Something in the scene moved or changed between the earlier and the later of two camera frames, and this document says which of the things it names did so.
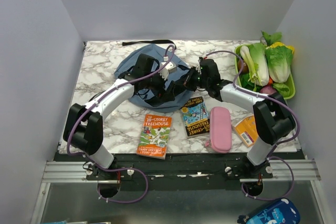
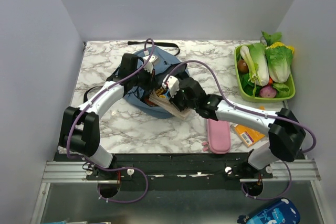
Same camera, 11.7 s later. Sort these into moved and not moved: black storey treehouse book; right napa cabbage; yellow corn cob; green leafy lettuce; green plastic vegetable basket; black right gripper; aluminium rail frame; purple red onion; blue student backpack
Moved: black storey treehouse book; black right gripper; blue student backpack
Not moved: green leafy lettuce; yellow corn cob; aluminium rail frame; purple red onion; right napa cabbage; green plastic vegetable basket
